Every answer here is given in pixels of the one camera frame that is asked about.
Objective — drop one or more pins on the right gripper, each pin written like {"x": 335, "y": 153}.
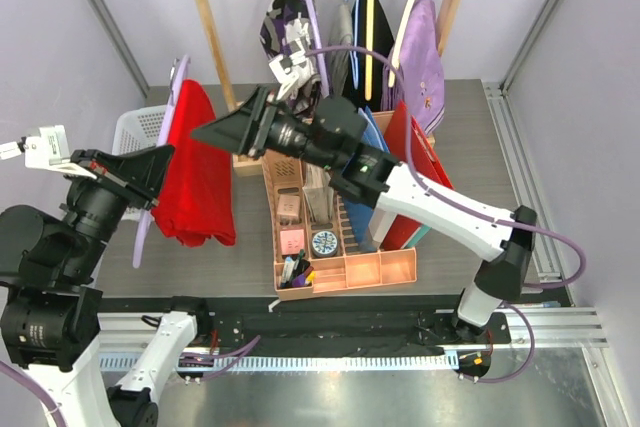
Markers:
{"x": 247, "y": 129}

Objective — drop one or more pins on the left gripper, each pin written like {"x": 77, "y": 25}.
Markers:
{"x": 141, "y": 173}

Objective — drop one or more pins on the red trousers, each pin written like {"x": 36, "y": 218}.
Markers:
{"x": 195, "y": 203}

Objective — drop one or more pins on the lilac hanger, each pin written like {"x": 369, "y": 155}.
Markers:
{"x": 316, "y": 45}
{"x": 178, "y": 74}

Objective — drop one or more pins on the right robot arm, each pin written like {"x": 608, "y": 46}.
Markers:
{"x": 502, "y": 239}

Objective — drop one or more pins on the cream hanger right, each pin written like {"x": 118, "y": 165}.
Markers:
{"x": 416, "y": 45}

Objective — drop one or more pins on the blue hanger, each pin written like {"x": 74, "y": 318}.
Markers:
{"x": 353, "y": 69}

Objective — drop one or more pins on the cream yellow hanger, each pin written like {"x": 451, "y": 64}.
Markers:
{"x": 369, "y": 44}

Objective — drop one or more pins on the white plastic basket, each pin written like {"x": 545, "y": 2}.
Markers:
{"x": 138, "y": 129}

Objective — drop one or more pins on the pink socket cube upper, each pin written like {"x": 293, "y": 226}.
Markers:
{"x": 288, "y": 207}

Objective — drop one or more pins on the pink socket cube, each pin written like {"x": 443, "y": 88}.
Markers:
{"x": 291, "y": 241}
{"x": 288, "y": 207}

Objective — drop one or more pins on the beige book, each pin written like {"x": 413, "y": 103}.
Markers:
{"x": 318, "y": 194}

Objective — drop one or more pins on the purple camouflage garment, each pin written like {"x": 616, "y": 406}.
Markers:
{"x": 286, "y": 21}

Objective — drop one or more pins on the pink socket cube lower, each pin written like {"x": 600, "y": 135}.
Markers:
{"x": 291, "y": 241}

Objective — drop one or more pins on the round patterned tin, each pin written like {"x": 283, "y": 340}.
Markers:
{"x": 324, "y": 244}

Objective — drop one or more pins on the pink desk organizer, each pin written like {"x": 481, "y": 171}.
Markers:
{"x": 349, "y": 269}

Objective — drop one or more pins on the blue file folder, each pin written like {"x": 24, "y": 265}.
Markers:
{"x": 377, "y": 132}

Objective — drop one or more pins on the pens in organizer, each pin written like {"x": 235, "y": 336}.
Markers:
{"x": 296, "y": 271}

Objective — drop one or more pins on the lilac purple garment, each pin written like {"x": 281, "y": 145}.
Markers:
{"x": 427, "y": 106}

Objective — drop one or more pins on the red file folder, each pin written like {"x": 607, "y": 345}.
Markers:
{"x": 406, "y": 232}

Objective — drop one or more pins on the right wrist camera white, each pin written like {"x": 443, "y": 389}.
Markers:
{"x": 292, "y": 71}

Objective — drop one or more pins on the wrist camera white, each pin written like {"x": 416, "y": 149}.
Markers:
{"x": 45, "y": 148}
{"x": 292, "y": 71}

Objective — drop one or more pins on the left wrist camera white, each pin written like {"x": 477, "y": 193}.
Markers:
{"x": 45, "y": 148}

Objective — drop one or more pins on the white slotted cable duct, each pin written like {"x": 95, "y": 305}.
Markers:
{"x": 253, "y": 364}

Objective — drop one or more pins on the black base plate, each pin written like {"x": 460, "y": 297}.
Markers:
{"x": 343, "y": 326}

